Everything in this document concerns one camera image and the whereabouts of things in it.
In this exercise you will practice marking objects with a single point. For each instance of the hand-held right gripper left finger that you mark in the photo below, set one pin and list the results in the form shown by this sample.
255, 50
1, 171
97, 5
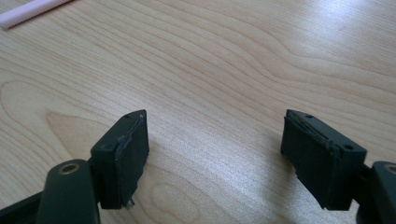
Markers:
121, 161

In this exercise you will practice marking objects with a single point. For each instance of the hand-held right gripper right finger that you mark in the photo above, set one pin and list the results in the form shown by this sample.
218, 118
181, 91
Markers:
320, 161

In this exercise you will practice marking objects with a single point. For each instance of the pink ribbed tube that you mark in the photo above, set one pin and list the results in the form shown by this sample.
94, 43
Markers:
28, 11

